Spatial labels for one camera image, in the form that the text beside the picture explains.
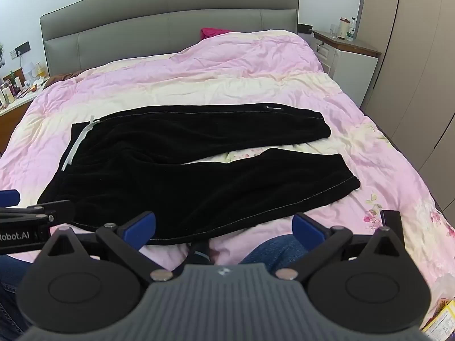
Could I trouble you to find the beige wardrobe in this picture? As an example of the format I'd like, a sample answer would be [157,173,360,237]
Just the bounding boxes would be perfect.
[359,0,455,214]

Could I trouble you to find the black pants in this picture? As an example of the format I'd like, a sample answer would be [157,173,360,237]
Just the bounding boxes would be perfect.
[36,103,361,246]

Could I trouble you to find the yellow printed packet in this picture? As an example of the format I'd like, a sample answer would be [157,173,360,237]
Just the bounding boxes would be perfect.
[422,299,455,341]

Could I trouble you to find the clear plastic bag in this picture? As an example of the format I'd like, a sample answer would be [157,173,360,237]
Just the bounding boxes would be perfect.
[435,273,455,303]

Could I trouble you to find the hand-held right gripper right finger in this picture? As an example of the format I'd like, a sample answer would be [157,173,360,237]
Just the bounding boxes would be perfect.
[275,210,406,282]

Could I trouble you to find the group of cosmetic bottles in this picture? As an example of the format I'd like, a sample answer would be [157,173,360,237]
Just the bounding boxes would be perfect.
[0,69,45,111]

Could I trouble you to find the pink floral quilt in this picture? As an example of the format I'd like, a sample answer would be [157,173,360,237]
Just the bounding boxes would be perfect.
[0,30,455,327]

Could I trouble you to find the grey upholstered bed headboard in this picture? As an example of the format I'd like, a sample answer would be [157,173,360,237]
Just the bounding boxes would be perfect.
[40,0,301,76]

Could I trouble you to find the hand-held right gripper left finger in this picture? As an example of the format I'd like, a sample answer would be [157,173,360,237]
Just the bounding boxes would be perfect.
[45,211,173,283]

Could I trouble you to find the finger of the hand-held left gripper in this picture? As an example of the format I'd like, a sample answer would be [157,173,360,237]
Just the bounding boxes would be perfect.
[0,200,76,226]
[0,190,20,207]

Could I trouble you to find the brown pillow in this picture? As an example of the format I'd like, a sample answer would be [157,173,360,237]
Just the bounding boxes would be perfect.
[47,71,83,85]

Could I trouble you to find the magenta cloth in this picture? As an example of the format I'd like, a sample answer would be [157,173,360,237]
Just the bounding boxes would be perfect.
[200,27,235,41]

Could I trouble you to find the person's leg in blue jeans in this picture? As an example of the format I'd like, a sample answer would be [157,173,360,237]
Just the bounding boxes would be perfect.
[0,255,33,341]
[241,235,311,275]

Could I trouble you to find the wooden dresser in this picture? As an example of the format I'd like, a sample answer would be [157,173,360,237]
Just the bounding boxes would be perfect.
[0,90,38,154]

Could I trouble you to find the white nightstand with wooden top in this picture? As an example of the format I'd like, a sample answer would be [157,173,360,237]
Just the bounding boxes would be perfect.
[311,29,382,107]

